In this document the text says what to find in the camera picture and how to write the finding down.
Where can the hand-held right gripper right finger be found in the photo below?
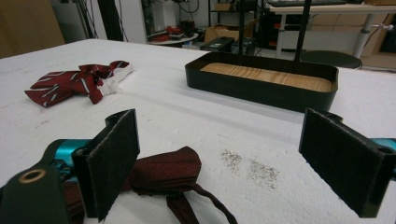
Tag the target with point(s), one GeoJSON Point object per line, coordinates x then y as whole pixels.
{"type": "Point", "coordinates": [345, 161]}

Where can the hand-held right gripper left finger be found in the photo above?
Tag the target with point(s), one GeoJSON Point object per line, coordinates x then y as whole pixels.
{"type": "Point", "coordinates": [106, 161]}

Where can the dark red bow tie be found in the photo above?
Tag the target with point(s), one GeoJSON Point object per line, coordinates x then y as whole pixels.
{"type": "Point", "coordinates": [168, 171]}

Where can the red striped bow tie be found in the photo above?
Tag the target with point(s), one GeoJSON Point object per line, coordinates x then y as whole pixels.
{"type": "Point", "coordinates": [62, 85]}

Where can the black rack with wooden tray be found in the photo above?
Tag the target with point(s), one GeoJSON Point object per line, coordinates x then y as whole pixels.
{"type": "Point", "coordinates": [258, 90]}

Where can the white foam mat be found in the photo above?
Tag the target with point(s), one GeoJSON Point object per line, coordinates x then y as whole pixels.
{"type": "Point", "coordinates": [193, 124]}

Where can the black round stool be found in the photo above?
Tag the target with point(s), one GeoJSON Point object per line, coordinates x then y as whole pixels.
{"type": "Point", "coordinates": [330, 59]}

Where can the round white table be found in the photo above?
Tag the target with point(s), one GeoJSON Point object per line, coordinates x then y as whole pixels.
{"type": "Point", "coordinates": [174, 40]}

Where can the white desk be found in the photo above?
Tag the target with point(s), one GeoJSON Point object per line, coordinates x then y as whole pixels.
{"type": "Point", "coordinates": [330, 8]}

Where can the brown board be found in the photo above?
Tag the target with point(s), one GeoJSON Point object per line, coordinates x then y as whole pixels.
{"type": "Point", "coordinates": [28, 25]}

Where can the cardboard box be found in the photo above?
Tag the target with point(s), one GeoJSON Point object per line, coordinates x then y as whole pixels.
{"type": "Point", "coordinates": [227, 31]}

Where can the black metal frame stand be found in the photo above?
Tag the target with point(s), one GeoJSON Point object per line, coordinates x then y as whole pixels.
{"type": "Point", "coordinates": [110, 18]}

